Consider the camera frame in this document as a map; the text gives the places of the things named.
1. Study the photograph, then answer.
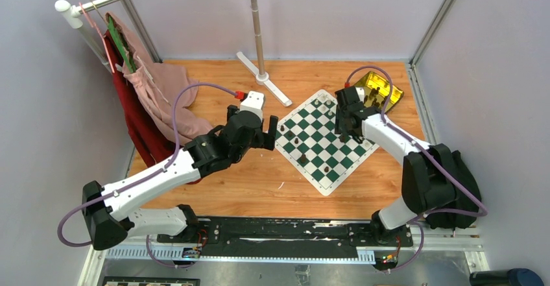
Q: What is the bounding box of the yellow tin box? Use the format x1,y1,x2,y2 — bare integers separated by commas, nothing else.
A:
353,71,404,113

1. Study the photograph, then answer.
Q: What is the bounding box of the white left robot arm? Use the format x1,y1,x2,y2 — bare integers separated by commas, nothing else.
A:
82,105,279,250

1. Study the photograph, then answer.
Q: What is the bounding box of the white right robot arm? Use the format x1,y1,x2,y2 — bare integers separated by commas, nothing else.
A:
335,87,460,246

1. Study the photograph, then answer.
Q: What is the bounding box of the green white chess mat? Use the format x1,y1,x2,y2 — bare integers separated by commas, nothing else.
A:
275,89,379,196

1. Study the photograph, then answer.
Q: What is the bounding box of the white clothes rack stand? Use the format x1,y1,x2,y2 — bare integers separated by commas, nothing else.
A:
235,0,293,107

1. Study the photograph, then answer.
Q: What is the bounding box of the pink cloth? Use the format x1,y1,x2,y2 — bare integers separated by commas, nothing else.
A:
105,12,213,144

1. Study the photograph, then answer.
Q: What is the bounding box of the red cloth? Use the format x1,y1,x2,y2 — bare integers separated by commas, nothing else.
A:
104,31,178,167

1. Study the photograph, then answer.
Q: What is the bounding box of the black cloth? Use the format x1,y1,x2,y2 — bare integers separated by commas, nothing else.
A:
426,150,482,230

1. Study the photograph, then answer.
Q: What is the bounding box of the green hanger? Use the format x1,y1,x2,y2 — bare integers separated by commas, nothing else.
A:
106,14,136,73

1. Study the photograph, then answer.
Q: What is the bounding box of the white rack bar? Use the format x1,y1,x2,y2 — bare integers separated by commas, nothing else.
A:
54,0,190,72

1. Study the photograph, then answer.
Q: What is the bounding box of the dark blue cylinder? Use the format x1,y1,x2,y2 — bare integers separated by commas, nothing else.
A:
469,268,545,286

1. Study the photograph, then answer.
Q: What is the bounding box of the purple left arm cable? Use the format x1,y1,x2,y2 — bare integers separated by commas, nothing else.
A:
56,82,246,269

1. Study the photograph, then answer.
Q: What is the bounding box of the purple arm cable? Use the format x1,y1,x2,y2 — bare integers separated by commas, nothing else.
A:
56,82,246,269
344,65,489,272

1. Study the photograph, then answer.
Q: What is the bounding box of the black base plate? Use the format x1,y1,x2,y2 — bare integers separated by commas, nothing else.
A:
155,216,413,259

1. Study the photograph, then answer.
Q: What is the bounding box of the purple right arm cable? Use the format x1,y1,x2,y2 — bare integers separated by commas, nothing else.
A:
344,65,489,272

